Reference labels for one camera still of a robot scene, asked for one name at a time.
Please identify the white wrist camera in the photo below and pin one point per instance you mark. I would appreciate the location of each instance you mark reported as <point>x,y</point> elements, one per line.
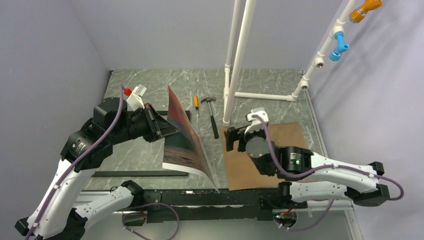
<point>134,96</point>
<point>256,118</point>

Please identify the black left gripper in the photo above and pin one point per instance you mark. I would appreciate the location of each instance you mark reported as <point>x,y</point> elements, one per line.
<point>164,127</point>

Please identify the orange pipe fitting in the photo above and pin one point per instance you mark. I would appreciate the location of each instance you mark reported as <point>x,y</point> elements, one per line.
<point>358,14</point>

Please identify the blue pipe fitting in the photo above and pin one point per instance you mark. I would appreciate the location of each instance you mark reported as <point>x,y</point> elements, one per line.
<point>340,48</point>

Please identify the white PVC pipe structure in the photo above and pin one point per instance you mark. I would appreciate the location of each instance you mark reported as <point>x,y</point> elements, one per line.
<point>236,51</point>

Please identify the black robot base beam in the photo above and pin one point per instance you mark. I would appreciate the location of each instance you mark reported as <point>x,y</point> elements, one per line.
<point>260,204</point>

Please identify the red sunset photo print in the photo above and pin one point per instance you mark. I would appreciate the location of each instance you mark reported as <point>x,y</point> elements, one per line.
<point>183,151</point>

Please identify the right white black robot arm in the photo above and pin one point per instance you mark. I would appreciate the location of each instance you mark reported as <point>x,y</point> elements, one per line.
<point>307,174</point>

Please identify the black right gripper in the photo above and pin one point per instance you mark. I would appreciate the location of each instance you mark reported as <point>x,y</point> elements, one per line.
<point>242,137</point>

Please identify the steel claw hammer black grip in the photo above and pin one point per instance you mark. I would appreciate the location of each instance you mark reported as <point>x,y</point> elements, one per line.
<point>209,100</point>

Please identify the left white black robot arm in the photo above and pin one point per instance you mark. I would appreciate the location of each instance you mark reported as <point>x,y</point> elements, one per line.
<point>57,217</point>

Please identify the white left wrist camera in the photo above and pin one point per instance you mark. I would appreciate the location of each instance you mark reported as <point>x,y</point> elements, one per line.
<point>134,96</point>

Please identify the orange handled screwdriver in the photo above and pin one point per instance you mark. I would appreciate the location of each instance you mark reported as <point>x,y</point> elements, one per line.
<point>196,105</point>

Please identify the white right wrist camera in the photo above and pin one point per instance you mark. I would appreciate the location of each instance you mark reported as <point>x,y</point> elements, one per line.
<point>256,118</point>

